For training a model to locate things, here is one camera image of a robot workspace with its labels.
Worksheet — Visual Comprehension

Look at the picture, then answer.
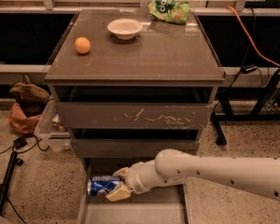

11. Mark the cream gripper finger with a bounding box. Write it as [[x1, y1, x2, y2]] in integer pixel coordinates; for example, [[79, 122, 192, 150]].
[[113, 167, 129, 179], [106, 182, 132, 202]]

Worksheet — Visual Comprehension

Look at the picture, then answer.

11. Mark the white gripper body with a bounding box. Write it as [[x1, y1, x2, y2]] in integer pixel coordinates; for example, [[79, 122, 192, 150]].
[[125, 162, 145, 194]]

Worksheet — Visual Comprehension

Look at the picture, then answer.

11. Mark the blue pepsi can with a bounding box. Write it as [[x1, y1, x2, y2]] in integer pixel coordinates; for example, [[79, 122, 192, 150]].
[[87, 175, 121, 196]]

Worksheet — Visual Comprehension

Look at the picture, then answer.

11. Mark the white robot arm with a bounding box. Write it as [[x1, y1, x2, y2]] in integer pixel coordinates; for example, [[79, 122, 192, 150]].
[[106, 149, 280, 202]]

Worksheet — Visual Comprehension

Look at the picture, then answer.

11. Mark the grey middle drawer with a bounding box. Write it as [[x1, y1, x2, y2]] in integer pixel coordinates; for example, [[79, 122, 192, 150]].
[[72, 129, 200, 158]]

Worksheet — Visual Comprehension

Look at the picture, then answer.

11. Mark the grey drawer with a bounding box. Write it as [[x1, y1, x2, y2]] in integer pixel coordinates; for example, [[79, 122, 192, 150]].
[[72, 129, 200, 158], [77, 158, 192, 224], [57, 86, 213, 130]]

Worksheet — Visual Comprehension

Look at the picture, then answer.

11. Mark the grey bottom drawer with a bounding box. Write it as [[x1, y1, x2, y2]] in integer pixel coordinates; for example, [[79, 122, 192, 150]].
[[77, 158, 192, 224]]

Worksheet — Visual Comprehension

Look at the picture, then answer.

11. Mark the grey top drawer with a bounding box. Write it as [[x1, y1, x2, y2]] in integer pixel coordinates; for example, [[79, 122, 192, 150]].
[[57, 86, 213, 130]]

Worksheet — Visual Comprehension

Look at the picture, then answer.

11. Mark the grey drawer cabinet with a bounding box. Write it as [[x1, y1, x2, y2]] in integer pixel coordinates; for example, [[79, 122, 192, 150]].
[[45, 9, 224, 172]]

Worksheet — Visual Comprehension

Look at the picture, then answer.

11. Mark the clear plastic bin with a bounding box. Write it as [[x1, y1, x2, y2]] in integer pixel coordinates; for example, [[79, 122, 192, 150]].
[[34, 100, 72, 152]]

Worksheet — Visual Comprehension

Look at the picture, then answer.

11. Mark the black power adapter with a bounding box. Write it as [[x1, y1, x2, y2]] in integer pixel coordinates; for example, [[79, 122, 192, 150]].
[[13, 136, 27, 149]]

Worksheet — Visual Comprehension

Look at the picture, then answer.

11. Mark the orange cloth bag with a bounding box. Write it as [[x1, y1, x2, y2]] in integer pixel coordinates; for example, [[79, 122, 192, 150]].
[[8, 103, 41, 134]]

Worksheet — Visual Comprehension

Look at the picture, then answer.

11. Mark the brown cloth bag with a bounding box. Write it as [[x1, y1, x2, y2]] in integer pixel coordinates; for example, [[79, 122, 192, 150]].
[[9, 74, 50, 117]]

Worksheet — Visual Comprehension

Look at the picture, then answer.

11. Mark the black floor stand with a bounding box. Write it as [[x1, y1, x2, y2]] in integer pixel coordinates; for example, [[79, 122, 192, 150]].
[[0, 151, 20, 216]]

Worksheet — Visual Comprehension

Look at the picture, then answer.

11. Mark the orange fruit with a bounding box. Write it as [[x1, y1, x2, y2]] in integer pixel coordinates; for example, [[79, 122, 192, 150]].
[[75, 37, 91, 54]]

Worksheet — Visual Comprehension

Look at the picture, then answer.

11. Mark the white bowl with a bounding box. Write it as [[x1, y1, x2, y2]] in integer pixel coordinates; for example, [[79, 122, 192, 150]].
[[107, 19, 143, 40]]

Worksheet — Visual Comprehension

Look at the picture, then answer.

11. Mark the black power brick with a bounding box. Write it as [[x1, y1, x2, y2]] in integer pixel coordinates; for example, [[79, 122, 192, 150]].
[[241, 64, 258, 74]]

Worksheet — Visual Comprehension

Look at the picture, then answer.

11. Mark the green chip bag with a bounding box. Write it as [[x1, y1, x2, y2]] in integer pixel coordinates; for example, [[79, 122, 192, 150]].
[[147, 0, 189, 24]]

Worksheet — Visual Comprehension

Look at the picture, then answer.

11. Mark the black table leg frame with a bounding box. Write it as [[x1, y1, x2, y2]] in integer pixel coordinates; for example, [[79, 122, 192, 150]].
[[211, 68, 280, 146]]

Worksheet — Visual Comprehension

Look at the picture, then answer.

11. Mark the orange cable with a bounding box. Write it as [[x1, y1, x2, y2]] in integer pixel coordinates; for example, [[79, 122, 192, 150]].
[[226, 5, 280, 68]]

